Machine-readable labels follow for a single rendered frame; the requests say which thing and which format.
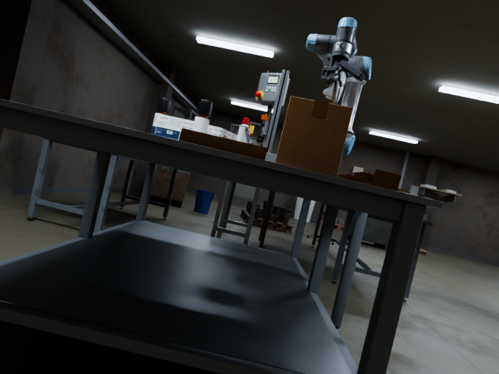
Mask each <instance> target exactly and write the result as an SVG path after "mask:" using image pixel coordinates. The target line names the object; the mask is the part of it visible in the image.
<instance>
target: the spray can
mask: <svg viewBox="0 0 499 374"><path fill-rule="evenodd" d="M249 121H250V119H249V118H246V117H244V119H243V122H242V125H240V128H239V132H238V137H237V141H240V142H246V141H247V138H246V134H245V128H248V129H250V127H249V126H248V125H249Z"/></svg>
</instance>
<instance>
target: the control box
mask: <svg viewBox="0 0 499 374"><path fill-rule="evenodd" d="M269 75H280V77H279V80H278V84H267V80H268V77H269ZM280 80H281V73H262V74H261V78H260V82H259V85H258V90H257V91H260V92H261V96H260V97H256V98H255V101H256V102H257V103H259V104H261V105H266V106H268V105H270V106H274V105H275V99H276V96H277V93H278V87H279V83H280ZM289 81H290V78H288V80H287V86H286V89H285V92H284V98H283V102H282V107H283V106H284V101H285V97H286V94H287V88H288V85H289ZM266 86H278V87H277V91H276V92H265V89H266Z"/></svg>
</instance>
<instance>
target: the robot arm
mask: <svg viewBox="0 0 499 374"><path fill-rule="evenodd" d="M356 26H357V21H356V20H355V19H354V18H351V17H344V18H342V19H341V20H340V21H339V26H338V27H337V28H338V29H337V32H336V36H332V35H322V34H310V35H309V36H308V37H307V44H306V47H307V50H308V51H312V52H316V53H317V55H318V56H319V57H320V59H321V60H322V61H323V64H324V67H323V70H322V76H321V79H322V81H323V82H324V83H325V85H329V86H330V87H329V88H327V89H325V90H323V94H324V95H325V96H326V98H327V99H331V100H332V102H331V104H336V103H337V102H338V101H339V99H340V97H341V95H342V92H343V88H344V84H345V82H346V86H345V92H344V95H343V99H342V104H341V105H343V106H348V107H352V108H353V112H352V115H351V119H350V124H349V128H348V134H347V137H346V140H345V146H344V150H343V153H342V155H345V156H347V155H349V153H350V151H351V149H352V147H353V144H354V141H355V136H354V135H353V130H352V126H353V121H354V117H355V113H356V108H357V105H358V101H359V96H360V93H361V89H362V86H363V85H364V84H365V83H366V81H367V80H369V79H370V78H371V65H372V61H371V58H370V57H366V56H354V55H355V54H356V50H357V43H356V29H357V27H356Z"/></svg>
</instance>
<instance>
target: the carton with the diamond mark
mask: <svg viewBox="0 0 499 374"><path fill-rule="evenodd" d="M352 112H353V108H352V107H348V106H343V105H336V104H331V103H328V102H322V101H318V100H311V99H304V98H300V97H295V96H291V97H290V101H289V105H288V109H287V114H286V118H285V121H284V127H283V131H282V134H281V139H280V143H279V147H278V152H277V156H276V159H275V163H278V164H282V165H288V166H292V167H295V168H300V169H304V170H308V171H314V172H317V173H320V174H326V175H330V176H333V177H337V174H338V171H339V166H340V162H341V158H342V153H343V150H344V146H345V140H346V137H347V134H348V128H349V124H350V119H351V115H352Z"/></svg>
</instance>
